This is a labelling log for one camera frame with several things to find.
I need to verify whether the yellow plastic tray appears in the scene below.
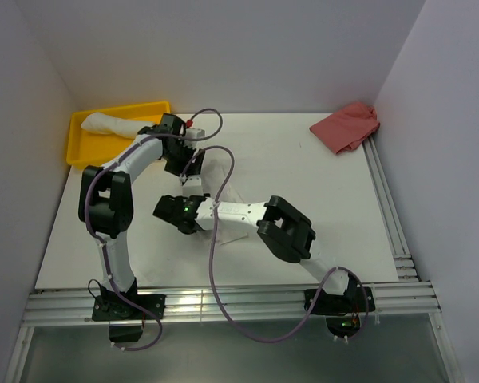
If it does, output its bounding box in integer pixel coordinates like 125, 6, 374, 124
66, 101, 171, 169

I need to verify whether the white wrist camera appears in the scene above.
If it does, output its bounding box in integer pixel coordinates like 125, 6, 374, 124
181, 175, 204, 197
184, 128, 205, 144

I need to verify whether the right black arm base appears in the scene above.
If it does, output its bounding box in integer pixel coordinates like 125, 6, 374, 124
303, 283, 376, 341

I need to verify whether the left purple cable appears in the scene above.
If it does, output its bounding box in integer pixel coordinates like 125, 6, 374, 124
85, 108, 224, 352

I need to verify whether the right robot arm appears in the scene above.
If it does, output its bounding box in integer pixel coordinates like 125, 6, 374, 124
153, 194, 358, 311

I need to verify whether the purple cable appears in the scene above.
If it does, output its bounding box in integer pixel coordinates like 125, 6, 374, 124
180, 145, 370, 344
85, 108, 224, 352

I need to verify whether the aluminium right side rail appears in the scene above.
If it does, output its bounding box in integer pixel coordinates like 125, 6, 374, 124
362, 138, 420, 282

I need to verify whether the aluminium front rail frame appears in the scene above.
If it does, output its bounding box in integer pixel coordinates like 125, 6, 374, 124
5, 282, 465, 382

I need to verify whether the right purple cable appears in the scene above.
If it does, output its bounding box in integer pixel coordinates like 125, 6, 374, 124
180, 145, 370, 344

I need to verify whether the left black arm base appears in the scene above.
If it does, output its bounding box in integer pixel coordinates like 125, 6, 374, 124
87, 279, 166, 343

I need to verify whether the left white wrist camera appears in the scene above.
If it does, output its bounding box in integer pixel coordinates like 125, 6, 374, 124
184, 128, 205, 144

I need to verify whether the white printed t-shirt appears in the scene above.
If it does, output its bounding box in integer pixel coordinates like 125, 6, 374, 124
201, 159, 248, 246

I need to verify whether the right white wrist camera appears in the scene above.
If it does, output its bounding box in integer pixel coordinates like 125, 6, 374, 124
181, 175, 204, 197

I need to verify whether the pink folded t-shirt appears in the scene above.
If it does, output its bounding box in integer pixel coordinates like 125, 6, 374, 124
309, 101, 380, 155

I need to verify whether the rolled white t-shirt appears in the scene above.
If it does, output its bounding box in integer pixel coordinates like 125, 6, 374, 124
81, 113, 152, 139

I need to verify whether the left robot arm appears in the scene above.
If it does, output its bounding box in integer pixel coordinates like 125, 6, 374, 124
78, 113, 207, 318

